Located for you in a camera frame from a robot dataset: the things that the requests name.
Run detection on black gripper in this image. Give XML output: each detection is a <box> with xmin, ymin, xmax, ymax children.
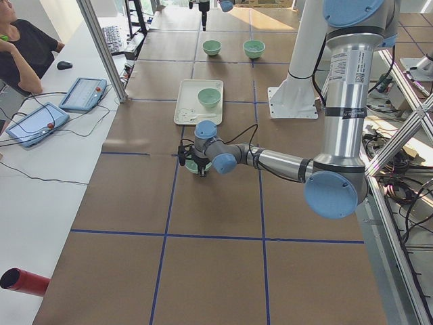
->
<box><xmin>198</xmin><ymin>0</ymin><xmax>210</xmax><ymax>31</ymax></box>
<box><xmin>191</xmin><ymin>155</ymin><xmax>209</xmax><ymax>177</ymax></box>

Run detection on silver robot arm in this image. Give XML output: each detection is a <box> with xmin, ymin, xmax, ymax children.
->
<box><xmin>198</xmin><ymin>0</ymin><xmax>234</xmax><ymax>31</ymax></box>
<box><xmin>179</xmin><ymin>1</ymin><xmax>400</xmax><ymax>219</ymax></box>

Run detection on white plastic spoon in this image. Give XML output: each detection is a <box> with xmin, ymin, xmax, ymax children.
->
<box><xmin>187</xmin><ymin>114</ymin><xmax>217</xmax><ymax>123</ymax></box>

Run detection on green bowl with ice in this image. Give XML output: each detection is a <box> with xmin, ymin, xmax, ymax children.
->
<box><xmin>243</xmin><ymin>40</ymin><xmax>266</xmax><ymax>60</ymax></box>

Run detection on cream bear tray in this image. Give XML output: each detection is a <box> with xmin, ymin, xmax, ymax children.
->
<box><xmin>173</xmin><ymin>79</ymin><xmax>224</xmax><ymax>125</ymax></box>

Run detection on green bowl on tray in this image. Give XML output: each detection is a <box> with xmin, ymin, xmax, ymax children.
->
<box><xmin>198</xmin><ymin>88</ymin><xmax>221</xmax><ymax>108</ymax></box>

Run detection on black keyboard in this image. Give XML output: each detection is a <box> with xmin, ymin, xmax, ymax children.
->
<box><xmin>101</xmin><ymin>26</ymin><xmax>123</xmax><ymax>56</ymax></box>

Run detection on far blue teach pendant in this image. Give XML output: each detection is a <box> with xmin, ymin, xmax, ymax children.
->
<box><xmin>59</xmin><ymin>77</ymin><xmax>107</xmax><ymax>112</ymax></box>

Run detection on blue teach pendant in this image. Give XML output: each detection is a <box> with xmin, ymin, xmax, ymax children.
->
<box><xmin>5</xmin><ymin>102</ymin><xmax>70</xmax><ymax>148</ymax></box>
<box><xmin>59</xmin><ymin>77</ymin><xmax>107</xmax><ymax>112</ymax></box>

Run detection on black computer mouse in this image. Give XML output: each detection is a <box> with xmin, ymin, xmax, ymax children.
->
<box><xmin>56</xmin><ymin>60</ymin><xmax>73</xmax><ymax>70</ymax></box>

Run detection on near blue teach pendant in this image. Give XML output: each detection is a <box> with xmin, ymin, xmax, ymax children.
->
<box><xmin>5</xmin><ymin>102</ymin><xmax>70</xmax><ymax>148</ymax></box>

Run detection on seated person black shirt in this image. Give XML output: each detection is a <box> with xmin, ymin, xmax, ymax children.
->
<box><xmin>1</xmin><ymin>1</ymin><xmax>64</xmax><ymax>95</ymax></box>

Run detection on red cylinder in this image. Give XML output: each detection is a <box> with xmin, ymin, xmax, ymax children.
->
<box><xmin>1</xmin><ymin>268</ymin><xmax>50</xmax><ymax>297</ymax></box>

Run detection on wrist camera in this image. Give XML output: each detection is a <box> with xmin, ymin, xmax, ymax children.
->
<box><xmin>177</xmin><ymin>144</ymin><xmax>193</xmax><ymax>166</ymax></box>

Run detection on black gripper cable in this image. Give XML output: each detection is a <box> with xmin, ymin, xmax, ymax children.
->
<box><xmin>223</xmin><ymin>123</ymin><xmax>262</xmax><ymax>170</ymax></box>

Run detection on white pedestal column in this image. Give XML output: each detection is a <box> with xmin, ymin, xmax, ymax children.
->
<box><xmin>268</xmin><ymin>0</ymin><xmax>328</xmax><ymax>119</ymax></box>

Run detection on aluminium frame post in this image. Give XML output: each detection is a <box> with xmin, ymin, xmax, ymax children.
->
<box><xmin>76</xmin><ymin>0</ymin><xmax>128</xmax><ymax>103</ymax></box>

